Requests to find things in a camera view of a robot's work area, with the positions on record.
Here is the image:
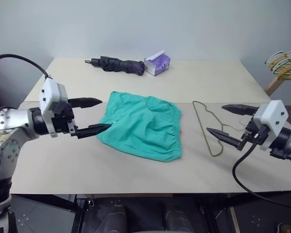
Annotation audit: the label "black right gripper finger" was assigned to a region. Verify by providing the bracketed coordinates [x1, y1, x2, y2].
[206, 127, 248, 150]
[221, 104, 260, 116]

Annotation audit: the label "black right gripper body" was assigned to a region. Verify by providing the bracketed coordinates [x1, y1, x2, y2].
[241, 118, 268, 144]

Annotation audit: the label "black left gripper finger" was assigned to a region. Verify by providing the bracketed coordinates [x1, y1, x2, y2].
[67, 97, 103, 109]
[75, 123, 112, 140]

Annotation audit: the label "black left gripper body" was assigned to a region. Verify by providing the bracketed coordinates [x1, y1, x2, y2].
[52, 100, 79, 139]

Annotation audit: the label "olive wire hanger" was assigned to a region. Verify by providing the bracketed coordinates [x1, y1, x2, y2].
[192, 100, 248, 157]

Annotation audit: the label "green cloth shorts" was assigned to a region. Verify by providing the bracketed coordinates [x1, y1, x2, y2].
[96, 91, 184, 163]

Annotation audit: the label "wooden rack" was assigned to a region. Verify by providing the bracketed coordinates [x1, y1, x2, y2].
[264, 72, 289, 95]

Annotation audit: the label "folded dark purple umbrella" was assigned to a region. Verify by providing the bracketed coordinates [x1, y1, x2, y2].
[84, 55, 146, 77]

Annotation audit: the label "purple tissue box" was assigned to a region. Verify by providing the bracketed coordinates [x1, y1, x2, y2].
[144, 50, 172, 77]

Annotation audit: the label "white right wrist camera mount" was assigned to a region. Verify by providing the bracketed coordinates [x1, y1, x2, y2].
[252, 100, 289, 151]

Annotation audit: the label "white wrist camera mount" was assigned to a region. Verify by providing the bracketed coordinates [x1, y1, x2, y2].
[38, 77, 69, 138]
[252, 100, 289, 151]

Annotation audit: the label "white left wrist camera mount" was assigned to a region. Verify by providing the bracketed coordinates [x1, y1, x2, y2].
[38, 77, 69, 138]

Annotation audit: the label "white wire hanger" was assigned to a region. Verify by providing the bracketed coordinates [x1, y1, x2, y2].
[265, 47, 291, 65]

